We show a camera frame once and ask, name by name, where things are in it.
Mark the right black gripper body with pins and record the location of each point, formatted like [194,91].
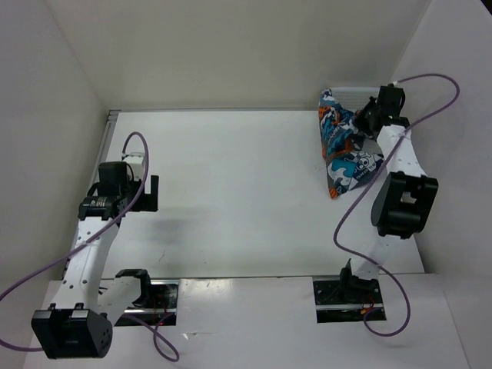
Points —
[363,117]

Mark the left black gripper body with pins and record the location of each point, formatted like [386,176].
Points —
[127,190]

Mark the colourful patterned shorts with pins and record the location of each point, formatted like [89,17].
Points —
[348,164]

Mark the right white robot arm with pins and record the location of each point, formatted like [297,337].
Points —
[403,204]

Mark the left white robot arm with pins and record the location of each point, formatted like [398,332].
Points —
[79,321]

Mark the white perforated plastic basket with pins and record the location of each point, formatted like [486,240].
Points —
[354,98]

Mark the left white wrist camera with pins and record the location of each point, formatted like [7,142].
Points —
[135,162]

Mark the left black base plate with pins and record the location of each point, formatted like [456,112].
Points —
[159,309]

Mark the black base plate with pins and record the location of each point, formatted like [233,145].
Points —
[334,306]
[159,309]

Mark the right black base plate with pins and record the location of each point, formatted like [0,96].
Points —
[334,306]

